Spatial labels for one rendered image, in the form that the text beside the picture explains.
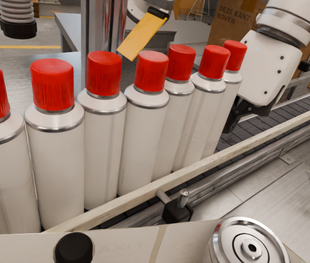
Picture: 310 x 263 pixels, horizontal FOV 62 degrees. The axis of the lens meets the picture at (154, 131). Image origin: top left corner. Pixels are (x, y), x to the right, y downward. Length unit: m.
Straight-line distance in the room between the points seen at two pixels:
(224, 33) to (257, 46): 0.52
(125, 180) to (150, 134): 0.08
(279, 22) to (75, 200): 0.36
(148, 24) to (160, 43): 0.80
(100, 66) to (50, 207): 0.16
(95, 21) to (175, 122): 0.17
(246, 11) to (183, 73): 0.63
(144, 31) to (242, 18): 0.66
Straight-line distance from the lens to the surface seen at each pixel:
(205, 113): 0.35
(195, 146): 0.39
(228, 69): 0.39
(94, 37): 0.38
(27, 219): 0.30
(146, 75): 0.27
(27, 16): 0.31
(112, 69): 0.24
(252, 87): 0.44
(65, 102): 0.23
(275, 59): 0.44
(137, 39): 0.28
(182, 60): 0.30
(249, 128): 0.62
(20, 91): 0.73
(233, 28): 0.94
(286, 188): 0.50
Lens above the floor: 1.18
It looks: 35 degrees down
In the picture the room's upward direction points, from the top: 12 degrees clockwise
